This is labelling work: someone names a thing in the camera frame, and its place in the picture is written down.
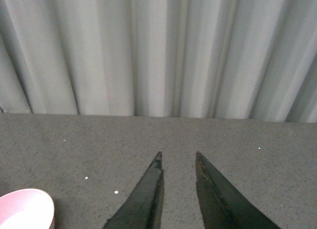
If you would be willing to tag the pink bowl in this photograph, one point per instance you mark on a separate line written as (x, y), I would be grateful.
(28, 208)

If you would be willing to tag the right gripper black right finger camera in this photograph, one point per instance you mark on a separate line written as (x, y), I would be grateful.
(221, 204)

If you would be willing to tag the white curtain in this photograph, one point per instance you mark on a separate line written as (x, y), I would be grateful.
(234, 59)

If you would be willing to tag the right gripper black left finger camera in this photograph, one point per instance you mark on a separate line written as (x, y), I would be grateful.
(143, 207)

